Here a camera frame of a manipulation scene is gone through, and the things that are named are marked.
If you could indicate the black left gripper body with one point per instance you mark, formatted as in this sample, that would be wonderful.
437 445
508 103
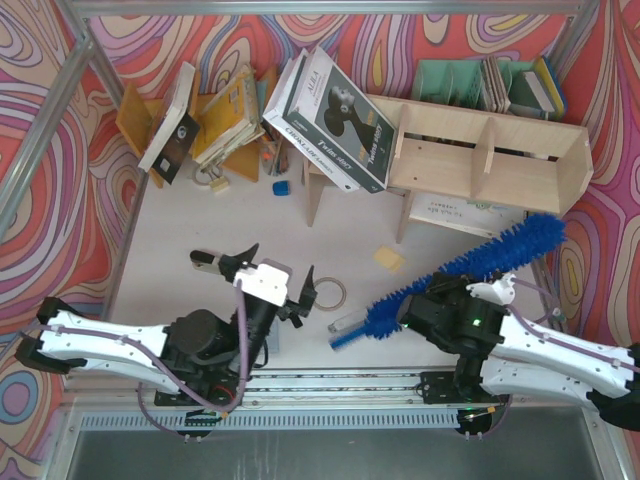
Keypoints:
293 306

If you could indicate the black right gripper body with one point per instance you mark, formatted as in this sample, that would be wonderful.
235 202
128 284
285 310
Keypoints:
413 315

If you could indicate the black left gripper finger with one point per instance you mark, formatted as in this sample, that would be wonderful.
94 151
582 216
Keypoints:
248 255
308 294

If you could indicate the blue microfibre duster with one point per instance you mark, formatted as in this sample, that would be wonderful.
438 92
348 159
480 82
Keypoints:
515 247

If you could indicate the black T-shaped plastic piece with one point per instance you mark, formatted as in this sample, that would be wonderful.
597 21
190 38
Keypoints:
295 319

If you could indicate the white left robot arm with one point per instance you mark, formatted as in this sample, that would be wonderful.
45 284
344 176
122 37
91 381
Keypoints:
198 359

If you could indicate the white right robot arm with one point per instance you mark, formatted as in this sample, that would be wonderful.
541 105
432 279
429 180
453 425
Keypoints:
501 353

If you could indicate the wooden bookshelf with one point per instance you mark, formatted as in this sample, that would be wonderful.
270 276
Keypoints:
535 165

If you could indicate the beige calculator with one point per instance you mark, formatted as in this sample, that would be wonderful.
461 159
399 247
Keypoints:
272 338

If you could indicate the masking tape roll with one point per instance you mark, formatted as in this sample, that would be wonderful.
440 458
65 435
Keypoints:
331 294

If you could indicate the blue stamp block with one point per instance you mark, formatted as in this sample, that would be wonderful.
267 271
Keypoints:
281 188

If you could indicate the yellow sticky note pad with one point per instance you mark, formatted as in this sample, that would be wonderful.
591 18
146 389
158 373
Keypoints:
389 259

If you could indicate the pencils bundle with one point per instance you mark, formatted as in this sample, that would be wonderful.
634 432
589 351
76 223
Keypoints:
273 156

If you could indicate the spiral notebook under shelf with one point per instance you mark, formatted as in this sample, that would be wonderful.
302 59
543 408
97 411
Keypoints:
476 218

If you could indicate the yellow worn books stack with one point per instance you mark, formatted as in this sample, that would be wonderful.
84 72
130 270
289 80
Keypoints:
229 121

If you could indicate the white book with black cover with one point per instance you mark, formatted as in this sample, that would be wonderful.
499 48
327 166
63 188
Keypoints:
173 128

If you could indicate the white Chokladfabriken book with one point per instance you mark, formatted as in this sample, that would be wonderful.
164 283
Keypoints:
274 113

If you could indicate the yellow wooden book stand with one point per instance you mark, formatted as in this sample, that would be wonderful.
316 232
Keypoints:
135 116

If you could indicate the black white Twins story book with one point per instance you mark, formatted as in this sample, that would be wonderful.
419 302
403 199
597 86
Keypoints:
336 116

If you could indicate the brown card stack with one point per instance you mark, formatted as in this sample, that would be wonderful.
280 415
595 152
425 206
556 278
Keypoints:
495 86

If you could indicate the green desk organiser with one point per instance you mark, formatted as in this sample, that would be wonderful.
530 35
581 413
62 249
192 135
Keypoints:
461 83

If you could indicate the grey book in organiser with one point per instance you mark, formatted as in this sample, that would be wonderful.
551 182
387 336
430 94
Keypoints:
528 97

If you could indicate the blue yellow book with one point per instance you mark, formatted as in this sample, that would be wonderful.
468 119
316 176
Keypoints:
542 67

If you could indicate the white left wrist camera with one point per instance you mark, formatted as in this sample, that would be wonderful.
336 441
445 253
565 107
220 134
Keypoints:
265 282

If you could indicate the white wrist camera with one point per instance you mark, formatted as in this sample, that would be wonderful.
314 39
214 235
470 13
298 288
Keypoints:
500 292
265 282

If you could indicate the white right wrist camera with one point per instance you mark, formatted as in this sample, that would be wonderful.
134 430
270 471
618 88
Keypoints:
500 292

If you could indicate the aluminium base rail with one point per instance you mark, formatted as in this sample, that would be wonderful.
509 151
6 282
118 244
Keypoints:
296 400

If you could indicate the padlock with ring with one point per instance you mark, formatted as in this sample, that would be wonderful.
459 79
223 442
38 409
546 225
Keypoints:
210 178

